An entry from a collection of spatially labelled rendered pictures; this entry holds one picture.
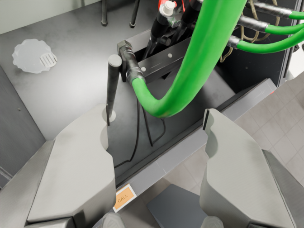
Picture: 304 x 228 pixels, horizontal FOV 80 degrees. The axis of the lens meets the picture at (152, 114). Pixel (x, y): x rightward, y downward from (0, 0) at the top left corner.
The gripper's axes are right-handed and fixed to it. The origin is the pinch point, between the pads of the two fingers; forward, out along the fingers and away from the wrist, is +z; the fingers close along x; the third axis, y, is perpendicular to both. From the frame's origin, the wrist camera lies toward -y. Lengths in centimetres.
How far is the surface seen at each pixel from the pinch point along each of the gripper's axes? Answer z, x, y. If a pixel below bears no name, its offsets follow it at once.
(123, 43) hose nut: 15.9, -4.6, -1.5
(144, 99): 3.7, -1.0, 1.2
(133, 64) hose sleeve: 10.5, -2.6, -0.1
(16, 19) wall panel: 43, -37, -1
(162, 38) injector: 26.4, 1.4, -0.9
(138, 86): 6.5, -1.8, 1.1
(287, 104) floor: 150, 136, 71
